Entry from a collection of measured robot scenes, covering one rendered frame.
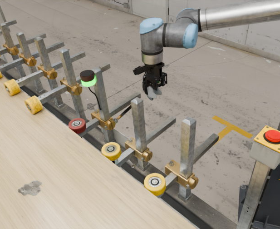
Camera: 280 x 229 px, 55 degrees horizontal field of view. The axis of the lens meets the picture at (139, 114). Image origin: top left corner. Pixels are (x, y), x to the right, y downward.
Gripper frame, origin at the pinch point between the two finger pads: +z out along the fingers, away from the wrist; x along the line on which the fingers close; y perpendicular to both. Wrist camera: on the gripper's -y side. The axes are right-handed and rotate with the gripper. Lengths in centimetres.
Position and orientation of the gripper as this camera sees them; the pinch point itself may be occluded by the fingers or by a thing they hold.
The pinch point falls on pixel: (150, 97)
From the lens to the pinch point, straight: 128.3
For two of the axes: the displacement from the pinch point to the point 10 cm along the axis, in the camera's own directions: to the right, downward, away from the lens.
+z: 0.7, 7.7, 6.3
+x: 6.9, -5.0, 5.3
